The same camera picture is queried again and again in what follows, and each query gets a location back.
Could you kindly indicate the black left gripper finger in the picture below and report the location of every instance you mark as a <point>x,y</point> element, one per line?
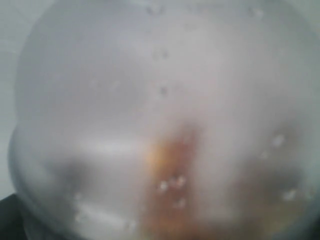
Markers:
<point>11,222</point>

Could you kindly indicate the clear plastic tumbler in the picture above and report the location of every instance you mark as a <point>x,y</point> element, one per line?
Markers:
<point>92,187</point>

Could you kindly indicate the clear dome lid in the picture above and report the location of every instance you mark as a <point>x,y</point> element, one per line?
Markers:
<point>91,64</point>

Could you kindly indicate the brown chunks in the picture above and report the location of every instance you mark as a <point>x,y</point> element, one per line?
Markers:
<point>168,198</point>

